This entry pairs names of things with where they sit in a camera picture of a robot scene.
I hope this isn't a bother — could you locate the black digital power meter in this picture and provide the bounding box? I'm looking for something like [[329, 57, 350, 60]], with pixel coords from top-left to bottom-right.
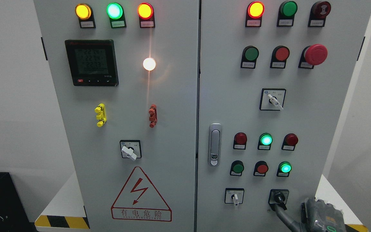
[[65, 39, 119, 87]]

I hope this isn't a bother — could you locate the black rotary knob switch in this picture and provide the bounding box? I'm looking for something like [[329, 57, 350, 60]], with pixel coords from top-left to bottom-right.
[[268, 188, 290, 211]]

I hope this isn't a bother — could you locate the green push button lower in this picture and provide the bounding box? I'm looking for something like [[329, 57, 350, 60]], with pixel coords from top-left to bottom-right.
[[230, 160, 244, 176]]

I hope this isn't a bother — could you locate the red terminal block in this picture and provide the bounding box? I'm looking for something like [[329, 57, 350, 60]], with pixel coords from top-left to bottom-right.
[[148, 104, 158, 128]]

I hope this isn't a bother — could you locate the red-orange indicator lamp left door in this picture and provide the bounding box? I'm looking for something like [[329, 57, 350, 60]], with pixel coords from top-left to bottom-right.
[[137, 2, 156, 28]]

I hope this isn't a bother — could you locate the dark red lamp left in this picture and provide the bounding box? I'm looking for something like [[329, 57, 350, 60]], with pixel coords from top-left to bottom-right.
[[233, 132, 247, 150]]

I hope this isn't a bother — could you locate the yellow terminal block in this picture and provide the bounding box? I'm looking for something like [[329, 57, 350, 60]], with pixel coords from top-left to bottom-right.
[[94, 103, 107, 127]]

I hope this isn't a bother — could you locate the green lit indicator lamp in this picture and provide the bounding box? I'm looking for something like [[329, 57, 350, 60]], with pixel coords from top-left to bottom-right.
[[106, 2, 127, 28]]

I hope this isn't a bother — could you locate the small white selector switch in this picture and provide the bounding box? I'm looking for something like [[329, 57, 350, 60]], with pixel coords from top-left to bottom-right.
[[224, 188, 244, 206]]

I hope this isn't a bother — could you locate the green lit lamp middle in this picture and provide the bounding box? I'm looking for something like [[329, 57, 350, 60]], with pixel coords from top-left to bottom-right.
[[257, 133, 273, 151]]

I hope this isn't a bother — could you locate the white selector switch left door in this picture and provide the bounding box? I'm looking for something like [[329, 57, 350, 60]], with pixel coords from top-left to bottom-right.
[[119, 140, 142, 160]]

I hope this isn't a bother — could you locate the silver door handle lock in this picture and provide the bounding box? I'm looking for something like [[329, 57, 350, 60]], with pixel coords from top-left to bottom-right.
[[208, 123, 222, 167]]

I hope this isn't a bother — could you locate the dark red lamp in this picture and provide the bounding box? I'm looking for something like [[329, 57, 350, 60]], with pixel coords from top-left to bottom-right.
[[281, 133, 299, 151], [233, 132, 247, 150]]

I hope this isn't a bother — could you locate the white selector switch upper right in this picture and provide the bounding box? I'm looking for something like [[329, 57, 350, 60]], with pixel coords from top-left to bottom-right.
[[259, 88, 287, 111]]

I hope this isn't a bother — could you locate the red lit lamp right door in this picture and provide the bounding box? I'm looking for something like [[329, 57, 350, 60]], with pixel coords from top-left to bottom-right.
[[245, 1, 265, 27]]

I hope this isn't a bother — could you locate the red electric hazard sticker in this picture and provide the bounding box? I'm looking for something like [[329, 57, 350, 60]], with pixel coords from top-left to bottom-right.
[[111, 166, 172, 222]]

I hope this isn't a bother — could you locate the grey electrical cabinet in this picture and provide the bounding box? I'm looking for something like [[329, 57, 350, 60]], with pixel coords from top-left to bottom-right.
[[34, 0, 371, 232]]

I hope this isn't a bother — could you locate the green lit lamp lower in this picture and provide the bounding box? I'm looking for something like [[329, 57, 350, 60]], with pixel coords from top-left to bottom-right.
[[276, 161, 292, 177]]

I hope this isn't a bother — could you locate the yellow indicator lamp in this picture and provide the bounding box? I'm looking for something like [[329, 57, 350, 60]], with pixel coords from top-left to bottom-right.
[[75, 3, 96, 28]]

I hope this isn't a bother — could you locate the white glowing lamp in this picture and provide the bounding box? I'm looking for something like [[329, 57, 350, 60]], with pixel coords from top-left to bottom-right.
[[143, 57, 157, 72]]

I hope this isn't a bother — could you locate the green push button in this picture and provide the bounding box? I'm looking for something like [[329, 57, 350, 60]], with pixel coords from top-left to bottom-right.
[[230, 160, 244, 176], [240, 45, 259, 69]]

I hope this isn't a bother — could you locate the red push button lower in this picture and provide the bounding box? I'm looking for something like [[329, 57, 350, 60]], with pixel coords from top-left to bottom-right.
[[253, 160, 269, 177]]

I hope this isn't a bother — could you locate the red emergency stop button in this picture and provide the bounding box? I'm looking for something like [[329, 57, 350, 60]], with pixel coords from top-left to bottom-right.
[[298, 44, 328, 69]]

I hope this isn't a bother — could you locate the black box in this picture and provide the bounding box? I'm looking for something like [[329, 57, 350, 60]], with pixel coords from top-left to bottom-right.
[[0, 172, 32, 232]]

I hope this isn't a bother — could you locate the red push button upper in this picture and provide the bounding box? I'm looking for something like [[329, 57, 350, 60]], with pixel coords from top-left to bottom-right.
[[270, 45, 290, 69]]

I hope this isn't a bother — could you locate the red push button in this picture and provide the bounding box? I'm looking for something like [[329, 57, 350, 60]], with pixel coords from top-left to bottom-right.
[[270, 45, 290, 69], [253, 160, 269, 177]]

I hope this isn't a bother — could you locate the dark green indicator lamp top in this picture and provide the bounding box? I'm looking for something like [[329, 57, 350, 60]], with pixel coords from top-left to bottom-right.
[[277, 1, 298, 27]]

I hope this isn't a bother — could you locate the green push button upper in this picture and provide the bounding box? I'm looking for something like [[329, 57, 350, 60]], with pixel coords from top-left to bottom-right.
[[240, 45, 259, 69]]

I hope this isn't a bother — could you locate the dark red lamp right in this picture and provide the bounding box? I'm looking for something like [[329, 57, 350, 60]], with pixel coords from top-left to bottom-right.
[[281, 133, 299, 151]]

